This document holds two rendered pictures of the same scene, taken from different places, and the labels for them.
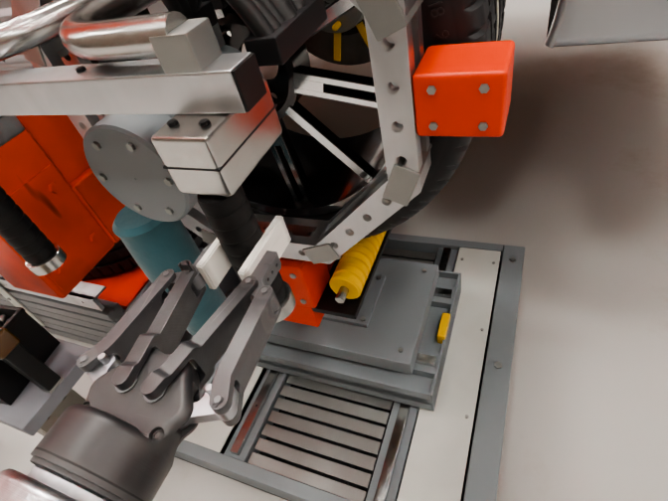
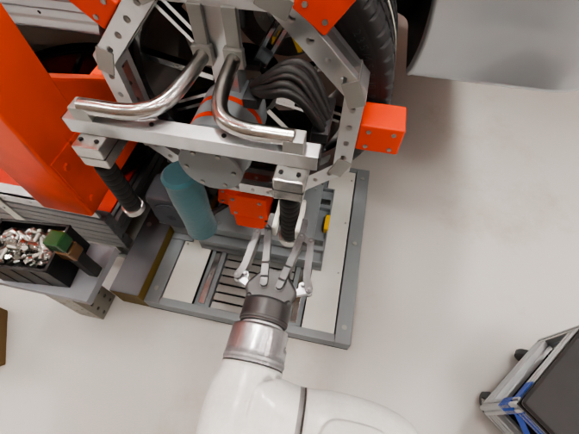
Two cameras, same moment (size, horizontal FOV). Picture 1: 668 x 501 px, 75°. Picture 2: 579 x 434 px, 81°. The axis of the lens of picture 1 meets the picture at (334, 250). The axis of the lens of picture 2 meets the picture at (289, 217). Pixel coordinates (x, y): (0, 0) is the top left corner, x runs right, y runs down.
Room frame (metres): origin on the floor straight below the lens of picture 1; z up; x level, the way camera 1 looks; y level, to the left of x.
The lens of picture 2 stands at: (-0.02, 0.19, 1.36)
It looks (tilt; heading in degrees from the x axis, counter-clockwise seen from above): 58 degrees down; 340
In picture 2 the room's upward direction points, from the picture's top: straight up
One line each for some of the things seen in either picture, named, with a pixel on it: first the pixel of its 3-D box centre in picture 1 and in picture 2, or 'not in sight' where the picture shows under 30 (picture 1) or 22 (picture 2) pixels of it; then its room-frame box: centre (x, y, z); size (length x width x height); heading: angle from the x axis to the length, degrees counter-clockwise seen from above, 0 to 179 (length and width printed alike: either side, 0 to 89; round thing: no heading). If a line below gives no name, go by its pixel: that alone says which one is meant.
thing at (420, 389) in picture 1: (354, 318); (270, 217); (0.73, 0.00, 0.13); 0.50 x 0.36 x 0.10; 58
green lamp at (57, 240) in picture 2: not in sight; (58, 241); (0.53, 0.57, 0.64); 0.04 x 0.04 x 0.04; 58
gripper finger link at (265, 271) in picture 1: (270, 280); (308, 233); (0.25, 0.06, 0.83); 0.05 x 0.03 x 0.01; 147
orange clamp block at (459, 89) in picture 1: (463, 90); (380, 128); (0.42, -0.18, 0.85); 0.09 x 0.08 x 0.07; 58
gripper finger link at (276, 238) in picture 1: (266, 254); (300, 220); (0.28, 0.06, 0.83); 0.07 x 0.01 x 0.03; 147
